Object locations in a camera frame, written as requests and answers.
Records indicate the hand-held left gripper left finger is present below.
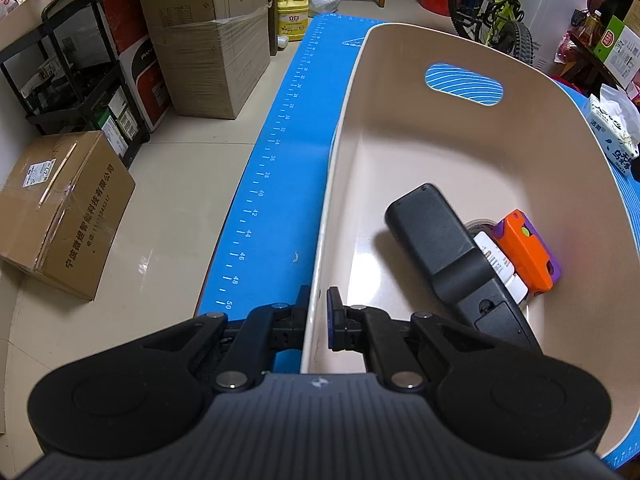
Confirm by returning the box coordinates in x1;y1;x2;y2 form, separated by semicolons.
135;285;313;393

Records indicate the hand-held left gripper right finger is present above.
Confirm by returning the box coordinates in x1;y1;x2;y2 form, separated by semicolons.
326;287;493;391

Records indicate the black remote control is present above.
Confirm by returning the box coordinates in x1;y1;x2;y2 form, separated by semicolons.
384;183;541;352

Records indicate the white tape roll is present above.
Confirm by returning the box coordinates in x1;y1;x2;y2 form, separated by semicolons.
465;218;502;236

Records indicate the white pill bottle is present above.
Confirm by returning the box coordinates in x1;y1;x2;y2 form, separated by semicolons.
472;231;529;304

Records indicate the beige plastic storage bin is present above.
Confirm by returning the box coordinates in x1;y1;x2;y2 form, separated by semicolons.
300;22;640;461

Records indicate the orange purple utility knife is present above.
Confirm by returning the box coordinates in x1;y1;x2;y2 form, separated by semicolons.
492;210;562;297

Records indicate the blue silicone mat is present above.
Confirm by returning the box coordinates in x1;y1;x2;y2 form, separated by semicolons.
195;12;640;471

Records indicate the taped flat cardboard box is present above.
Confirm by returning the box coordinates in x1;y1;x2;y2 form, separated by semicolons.
0;131;136;302

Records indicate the red white appliance box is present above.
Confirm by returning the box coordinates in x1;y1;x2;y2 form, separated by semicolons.
102;0;173;133

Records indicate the large wrapped cardboard box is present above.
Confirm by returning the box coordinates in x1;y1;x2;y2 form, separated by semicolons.
132;0;272;121

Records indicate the yellow detergent bottle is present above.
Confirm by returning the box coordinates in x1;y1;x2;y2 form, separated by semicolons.
276;0;309;42

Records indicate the black rack cart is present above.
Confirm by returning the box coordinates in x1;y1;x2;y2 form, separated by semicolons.
0;0;151;168

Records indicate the white tissue pack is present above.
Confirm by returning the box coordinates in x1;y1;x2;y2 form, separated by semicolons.
582;85;640;173

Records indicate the black green bicycle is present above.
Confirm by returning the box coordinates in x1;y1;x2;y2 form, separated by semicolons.
447;0;540;68

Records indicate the orange drink bottle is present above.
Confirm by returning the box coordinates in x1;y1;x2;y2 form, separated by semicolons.
580;9;604;47

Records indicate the white chest freezer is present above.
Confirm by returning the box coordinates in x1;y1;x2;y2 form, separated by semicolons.
525;0;601;75

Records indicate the green white carton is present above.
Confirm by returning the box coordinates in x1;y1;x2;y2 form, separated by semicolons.
593;16;640;92

